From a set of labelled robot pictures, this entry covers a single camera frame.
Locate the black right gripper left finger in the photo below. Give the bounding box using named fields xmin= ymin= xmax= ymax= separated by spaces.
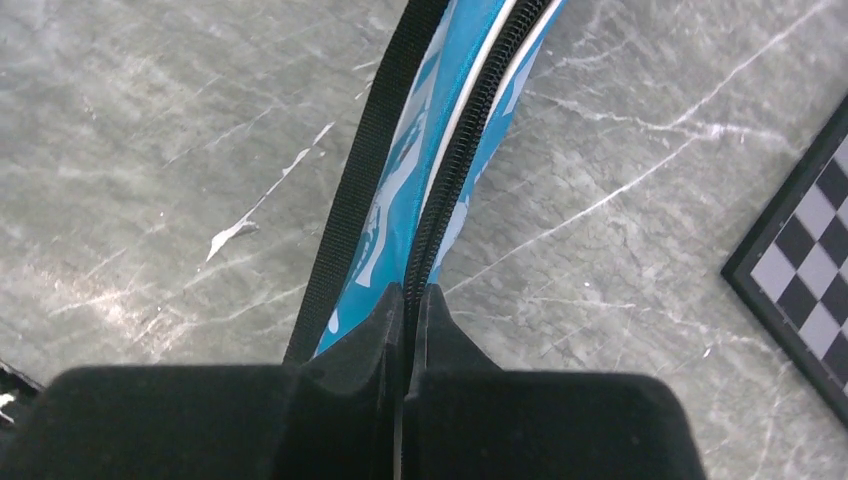
xmin=1 ymin=284 xmax=403 ymax=479

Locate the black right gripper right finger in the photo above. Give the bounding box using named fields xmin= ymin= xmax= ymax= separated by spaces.
xmin=401 ymin=285 xmax=706 ymax=479

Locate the blue racket carry bag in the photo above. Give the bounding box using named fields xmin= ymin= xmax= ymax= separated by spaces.
xmin=284 ymin=1 xmax=563 ymax=364

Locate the black white chessboard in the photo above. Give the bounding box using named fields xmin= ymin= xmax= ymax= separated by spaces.
xmin=721 ymin=102 xmax=847 ymax=422

